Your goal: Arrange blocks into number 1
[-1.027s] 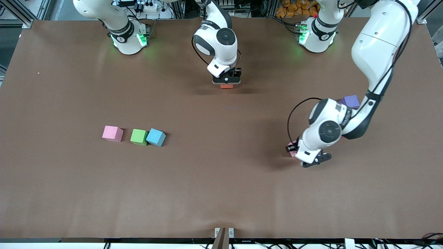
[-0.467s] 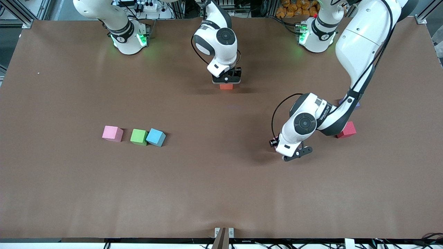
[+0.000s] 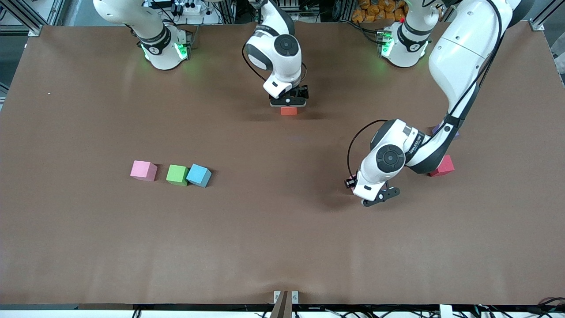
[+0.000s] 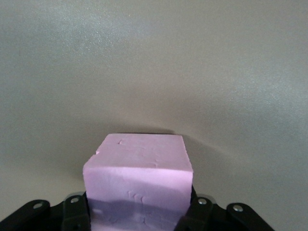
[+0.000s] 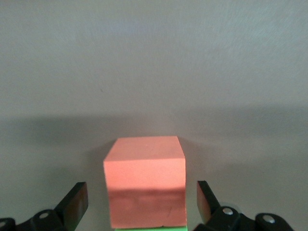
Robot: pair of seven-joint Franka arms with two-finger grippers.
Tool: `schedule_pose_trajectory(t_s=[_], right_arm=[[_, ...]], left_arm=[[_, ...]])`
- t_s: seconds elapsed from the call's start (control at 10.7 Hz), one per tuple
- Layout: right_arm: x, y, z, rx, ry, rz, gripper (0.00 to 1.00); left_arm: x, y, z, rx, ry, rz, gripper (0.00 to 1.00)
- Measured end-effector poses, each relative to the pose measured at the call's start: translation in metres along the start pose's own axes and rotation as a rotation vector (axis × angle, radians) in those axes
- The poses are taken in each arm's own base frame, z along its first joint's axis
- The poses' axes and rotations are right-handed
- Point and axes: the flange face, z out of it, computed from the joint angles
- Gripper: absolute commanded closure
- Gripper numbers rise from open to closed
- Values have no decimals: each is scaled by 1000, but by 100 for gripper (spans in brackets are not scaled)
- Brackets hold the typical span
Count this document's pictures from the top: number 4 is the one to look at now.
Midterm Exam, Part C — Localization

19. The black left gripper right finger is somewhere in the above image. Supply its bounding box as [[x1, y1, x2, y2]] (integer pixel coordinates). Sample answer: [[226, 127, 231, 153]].
[[177, 190, 275, 231]]

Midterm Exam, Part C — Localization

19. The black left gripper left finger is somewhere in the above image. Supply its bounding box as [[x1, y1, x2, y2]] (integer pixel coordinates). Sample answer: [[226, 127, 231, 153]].
[[0, 193, 91, 231]]

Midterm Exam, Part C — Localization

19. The pink foam cube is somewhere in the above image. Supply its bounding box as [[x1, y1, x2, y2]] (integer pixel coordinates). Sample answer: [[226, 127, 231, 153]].
[[83, 133, 194, 231]]

